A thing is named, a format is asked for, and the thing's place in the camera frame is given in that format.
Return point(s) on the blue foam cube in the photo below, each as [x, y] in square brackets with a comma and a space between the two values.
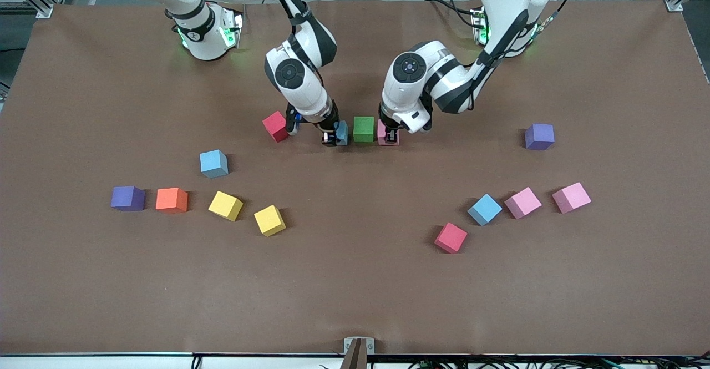
[213, 162]
[343, 133]
[485, 209]

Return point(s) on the red foam cube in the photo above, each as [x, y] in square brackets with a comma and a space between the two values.
[450, 237]
[274, 126]

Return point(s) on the pink foam cube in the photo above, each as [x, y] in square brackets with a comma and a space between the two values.
[571, 197]
[381, 135]
[522, 202]

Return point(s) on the purple foam cube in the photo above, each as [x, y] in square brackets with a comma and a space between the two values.
[126, 197]
[539, 136]

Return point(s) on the brown table mat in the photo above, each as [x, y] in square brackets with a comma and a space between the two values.
[355, 291]

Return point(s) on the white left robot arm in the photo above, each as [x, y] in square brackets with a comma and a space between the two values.
[410, 69]

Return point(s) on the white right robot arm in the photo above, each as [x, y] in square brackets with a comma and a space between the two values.
[291, 75]

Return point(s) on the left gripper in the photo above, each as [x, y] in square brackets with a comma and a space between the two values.
[390, 130]

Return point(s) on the yellow foam cube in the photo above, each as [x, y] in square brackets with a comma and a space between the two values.
[224, 205]
[269, 220]

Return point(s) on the orange foam cube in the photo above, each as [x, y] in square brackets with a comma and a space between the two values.
[171, 199]

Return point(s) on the green foam cube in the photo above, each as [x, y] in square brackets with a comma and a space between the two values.
[364, 129]

